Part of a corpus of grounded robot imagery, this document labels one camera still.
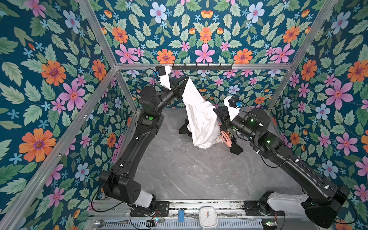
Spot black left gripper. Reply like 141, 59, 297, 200
153, 73, 188, 114

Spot white cloth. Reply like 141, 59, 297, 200
182, 79, 220, 149

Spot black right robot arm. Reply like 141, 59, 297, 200
214, 107, 350, 229

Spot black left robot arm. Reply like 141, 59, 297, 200
100, 76, 189, 215

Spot pink cloth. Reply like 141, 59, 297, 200
215, 129, 232, 148

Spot black cloth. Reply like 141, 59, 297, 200
179, 119, 243, 155

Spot white analog clock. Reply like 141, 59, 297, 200
198, 206, 219, 230

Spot blue small box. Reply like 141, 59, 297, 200
178, 210, 185, 223

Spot green circuit board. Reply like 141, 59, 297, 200
146, 218, 165, 227

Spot metal spoon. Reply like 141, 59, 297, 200
93, 219, 128, 230

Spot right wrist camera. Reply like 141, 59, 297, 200
224, 96, 242, 121

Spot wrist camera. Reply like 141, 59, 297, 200
155, 65, 171, 90
224, 96, 242, 121

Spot black hook rail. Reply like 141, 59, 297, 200
171, 63, 233, 71

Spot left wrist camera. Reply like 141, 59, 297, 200
155, 65, 171, 90

